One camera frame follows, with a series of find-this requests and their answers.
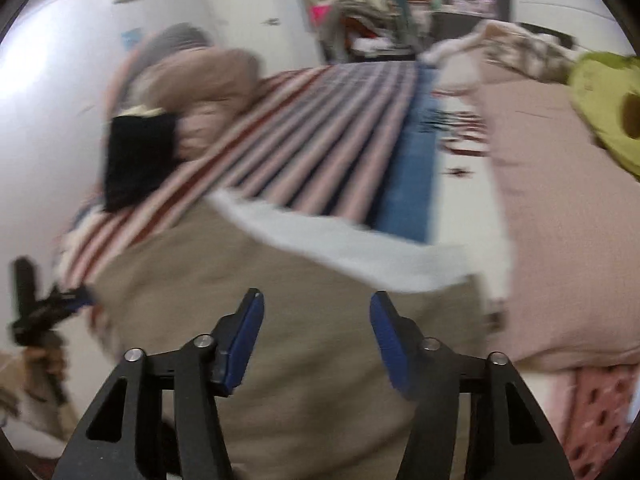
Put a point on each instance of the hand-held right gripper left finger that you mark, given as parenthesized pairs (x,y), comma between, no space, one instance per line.
(245,345)

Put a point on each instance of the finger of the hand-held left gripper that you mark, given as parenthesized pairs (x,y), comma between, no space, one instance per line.
(24,285)
(75,301)

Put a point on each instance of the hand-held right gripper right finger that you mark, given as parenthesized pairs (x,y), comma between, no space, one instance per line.
(392,350)

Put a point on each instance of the brown knit sweater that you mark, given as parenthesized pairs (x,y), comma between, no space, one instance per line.
(310,320)

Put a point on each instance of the pile of clothes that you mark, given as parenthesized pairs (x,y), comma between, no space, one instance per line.
(370,25)

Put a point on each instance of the black cloth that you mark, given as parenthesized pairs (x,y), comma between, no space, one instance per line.
(140,160)

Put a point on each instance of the pink pillow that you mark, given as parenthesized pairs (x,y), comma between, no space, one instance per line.
(550,235)

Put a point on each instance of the cream cloth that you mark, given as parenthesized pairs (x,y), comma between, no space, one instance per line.
(140,110)

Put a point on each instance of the striped printed bed blanket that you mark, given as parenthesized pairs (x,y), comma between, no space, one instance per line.
(325,135)

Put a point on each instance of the pink grey striped duvet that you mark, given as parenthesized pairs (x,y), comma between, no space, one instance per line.
(210,90)

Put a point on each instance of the white fluffy cloth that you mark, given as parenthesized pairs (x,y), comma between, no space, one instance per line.
(450,50)

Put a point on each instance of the green avocado plush toy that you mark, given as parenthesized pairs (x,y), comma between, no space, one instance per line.
(595,90)

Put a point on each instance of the patterned crumpled cloth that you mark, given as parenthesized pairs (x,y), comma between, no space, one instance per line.
(535,52)

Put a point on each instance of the white door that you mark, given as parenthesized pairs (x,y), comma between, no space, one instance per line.
(280,10)

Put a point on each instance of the pink bag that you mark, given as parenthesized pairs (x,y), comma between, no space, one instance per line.
(320,15)

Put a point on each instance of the dark bookshelf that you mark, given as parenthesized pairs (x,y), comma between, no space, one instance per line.
(470,0)

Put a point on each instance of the small blue wall poster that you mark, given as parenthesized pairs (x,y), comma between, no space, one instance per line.
(132,39)

